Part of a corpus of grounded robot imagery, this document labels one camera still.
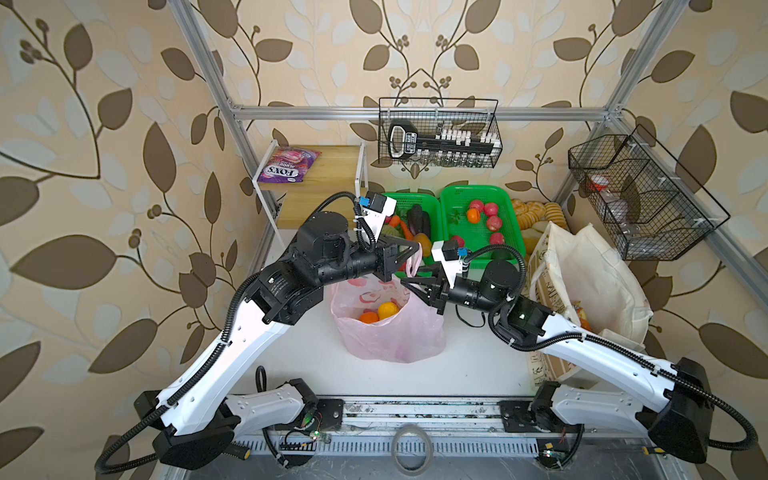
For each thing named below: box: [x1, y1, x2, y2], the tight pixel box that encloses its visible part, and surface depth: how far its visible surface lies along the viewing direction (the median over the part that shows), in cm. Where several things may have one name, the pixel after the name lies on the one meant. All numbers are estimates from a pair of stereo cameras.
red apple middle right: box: [486, 216, 502, 232], surface depth 111 cm
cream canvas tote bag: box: [528, 221, 653, 385], surface depth 77 cm
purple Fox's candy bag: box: [258, 147, 322, 183], surface depth 85 cm
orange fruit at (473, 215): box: [468, 208, 480, 224], surface depth 116 cm
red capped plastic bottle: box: [589, 174, 611, 195], surface depth 84 cm
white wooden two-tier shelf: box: [252, 139, 369, 251], surface depth 86 cm
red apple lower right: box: [490, 232, 505, 245], surface depth 107 cm
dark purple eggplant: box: [408, 204, 430, 237], surface depth 112 cm
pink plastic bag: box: [330, 243, 447, 364], surface depth 70 cm
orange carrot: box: [390, 215, 415, 241], surface depth 114 cm
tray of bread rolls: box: [512, 199, 567, 255], surface depth 117 cm
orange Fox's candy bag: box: [573, 300, 592, 332], surface depth 81 cm
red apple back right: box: [483, 202, 498, 217], surface depth 117 cm
